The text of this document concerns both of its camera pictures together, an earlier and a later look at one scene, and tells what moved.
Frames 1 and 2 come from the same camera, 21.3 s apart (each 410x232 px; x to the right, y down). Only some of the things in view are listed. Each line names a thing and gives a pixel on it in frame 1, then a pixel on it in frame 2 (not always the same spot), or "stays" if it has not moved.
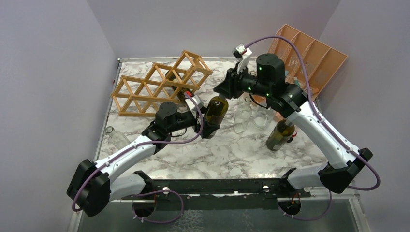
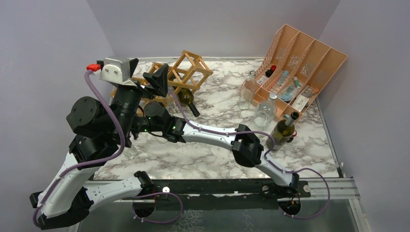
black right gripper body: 247,83 -> 141,124
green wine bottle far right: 283,130 stays
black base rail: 217,195 stays
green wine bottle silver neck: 217,108 -> 185,97
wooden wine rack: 135,96 stays
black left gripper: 207,128 -> 159,80
